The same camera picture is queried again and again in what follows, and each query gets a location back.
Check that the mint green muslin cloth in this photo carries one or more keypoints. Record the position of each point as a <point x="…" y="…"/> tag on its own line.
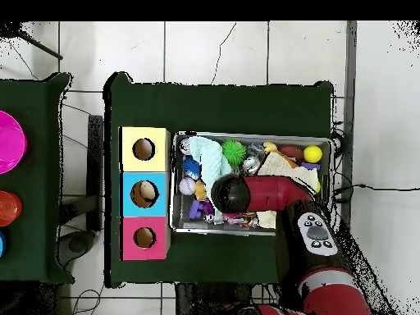
<point x="210" y="161"/>

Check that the clear mesh bin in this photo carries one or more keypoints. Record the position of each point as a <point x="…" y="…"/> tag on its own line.
<point x="187" y="226"/>

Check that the wooden box with three holes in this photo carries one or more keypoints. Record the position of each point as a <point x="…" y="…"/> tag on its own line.
<point x="128" y="197"/>

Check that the blue spiky ball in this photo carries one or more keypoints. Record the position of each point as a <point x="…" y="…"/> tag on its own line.
<point x="190" y="168"/>

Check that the white baseball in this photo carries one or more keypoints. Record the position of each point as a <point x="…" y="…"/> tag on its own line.
<point x="187" y="186"/>

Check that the large green spiky ball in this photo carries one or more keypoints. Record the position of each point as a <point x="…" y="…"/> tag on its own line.
<point x="233" y="151"/>

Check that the silver can with pull tab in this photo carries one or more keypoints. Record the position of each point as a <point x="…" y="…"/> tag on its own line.
<point x="184" y="145"/>

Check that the silver can with open top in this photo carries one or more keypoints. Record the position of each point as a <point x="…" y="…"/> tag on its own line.
<point x="251" y="165"/>

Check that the dark green table cloth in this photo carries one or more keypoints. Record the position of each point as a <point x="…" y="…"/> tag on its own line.
<point x="216" y="105"/>

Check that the cream yellow muslin cloth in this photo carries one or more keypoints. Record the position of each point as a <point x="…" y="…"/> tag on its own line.
<point x="282" y="167"/>

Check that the brown toy football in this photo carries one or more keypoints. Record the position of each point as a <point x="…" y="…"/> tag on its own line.
<point x="291" y="151"/>

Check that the yellow ball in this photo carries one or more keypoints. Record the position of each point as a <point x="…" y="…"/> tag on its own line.
<point x="313" y="154"/>

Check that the black floor stand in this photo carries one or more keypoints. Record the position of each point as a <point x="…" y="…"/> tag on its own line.
<point x="95" y="170"/>

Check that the green cloth side table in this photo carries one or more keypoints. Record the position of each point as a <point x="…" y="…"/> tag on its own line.
<point x="36" y="256"/>

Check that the pink bowl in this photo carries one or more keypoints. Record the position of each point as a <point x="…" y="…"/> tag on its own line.
<point x="10" y="142"/>

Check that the red cup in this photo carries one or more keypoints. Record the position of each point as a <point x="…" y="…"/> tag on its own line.
<point x="8" y="209"/>

